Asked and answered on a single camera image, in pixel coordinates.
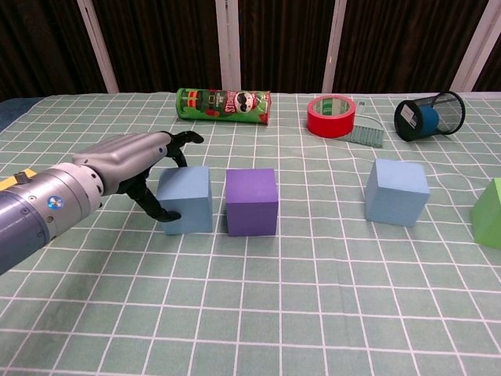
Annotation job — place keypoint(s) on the green checked tablecloth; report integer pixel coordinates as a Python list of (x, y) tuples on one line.
[(250, 297)]

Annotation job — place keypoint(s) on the red tape roll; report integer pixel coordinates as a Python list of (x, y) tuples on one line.
[(329, 125)]

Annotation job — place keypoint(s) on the green foam cube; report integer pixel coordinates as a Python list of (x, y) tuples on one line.
[(489, 215)]

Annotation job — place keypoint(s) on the purple foam cube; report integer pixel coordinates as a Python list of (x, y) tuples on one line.
[(251, 203)]

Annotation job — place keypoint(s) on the green Pringles can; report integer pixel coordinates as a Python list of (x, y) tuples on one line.
[(223, 105)]

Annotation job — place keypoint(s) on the blue roll in holder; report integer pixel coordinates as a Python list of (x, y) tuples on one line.
[(430, 121)]

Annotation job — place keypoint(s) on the white frame post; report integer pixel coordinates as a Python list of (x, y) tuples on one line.
[(334, 47), (475, 47), (98, 47), (228, 47)]

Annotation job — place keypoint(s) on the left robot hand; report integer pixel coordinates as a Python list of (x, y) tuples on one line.
[(125, 152)]

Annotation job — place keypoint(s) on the black mesh pen holder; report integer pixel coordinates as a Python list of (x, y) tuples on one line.
[(407, 117)]

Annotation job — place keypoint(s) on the dark brown curtain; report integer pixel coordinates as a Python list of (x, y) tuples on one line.
[(164, 39)]

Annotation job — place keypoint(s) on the yellow foam cube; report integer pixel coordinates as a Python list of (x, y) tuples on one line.
[(8, 182)]

